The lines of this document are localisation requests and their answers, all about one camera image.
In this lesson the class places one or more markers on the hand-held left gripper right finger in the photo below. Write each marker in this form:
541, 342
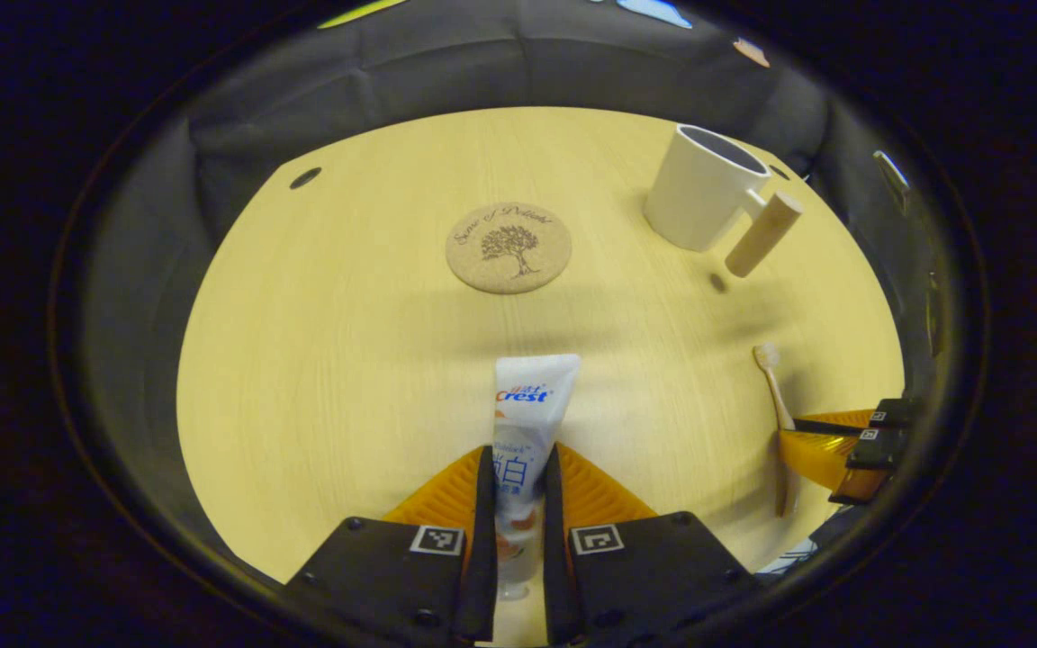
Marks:
653, 576

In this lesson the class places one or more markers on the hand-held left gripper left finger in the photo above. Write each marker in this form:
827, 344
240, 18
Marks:
374, 576

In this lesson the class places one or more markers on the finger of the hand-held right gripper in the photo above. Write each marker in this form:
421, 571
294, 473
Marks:
879, 450
895, 414

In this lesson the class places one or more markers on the beige toothbrush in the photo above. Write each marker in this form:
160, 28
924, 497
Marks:
775, 387

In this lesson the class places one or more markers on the white toothpaste tube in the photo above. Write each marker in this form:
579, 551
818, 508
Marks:
532, 414

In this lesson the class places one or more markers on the round cork coaster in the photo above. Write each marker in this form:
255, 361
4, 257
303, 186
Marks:
508, 247

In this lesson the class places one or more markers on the person's patterned clothing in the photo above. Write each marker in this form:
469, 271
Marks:
793, 558

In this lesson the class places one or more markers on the black backdrop cloth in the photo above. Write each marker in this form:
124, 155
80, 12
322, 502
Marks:
482, 63

